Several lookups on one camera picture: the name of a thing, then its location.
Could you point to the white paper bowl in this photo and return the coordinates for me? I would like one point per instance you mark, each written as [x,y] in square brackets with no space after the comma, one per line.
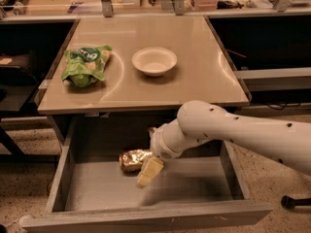
[154,62]

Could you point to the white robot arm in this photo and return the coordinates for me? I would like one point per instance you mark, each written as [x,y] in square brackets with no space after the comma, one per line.
[198,122]

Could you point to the grey counter cabinet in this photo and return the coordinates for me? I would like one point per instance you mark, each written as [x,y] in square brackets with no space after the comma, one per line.
[203,70]

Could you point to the open grey drawer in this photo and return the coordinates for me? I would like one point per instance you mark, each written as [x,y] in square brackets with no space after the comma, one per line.
[91,194]

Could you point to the dark side table left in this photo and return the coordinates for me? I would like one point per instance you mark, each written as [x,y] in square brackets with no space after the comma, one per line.
[17,85]

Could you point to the green chip bag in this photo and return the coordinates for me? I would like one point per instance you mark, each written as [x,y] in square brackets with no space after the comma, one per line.
[85,66]

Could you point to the black chair base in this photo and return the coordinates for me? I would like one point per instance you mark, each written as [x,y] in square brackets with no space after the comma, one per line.
[289,203]

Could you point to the grey metal post left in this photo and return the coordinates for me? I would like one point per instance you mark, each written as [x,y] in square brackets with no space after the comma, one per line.
[107,8]

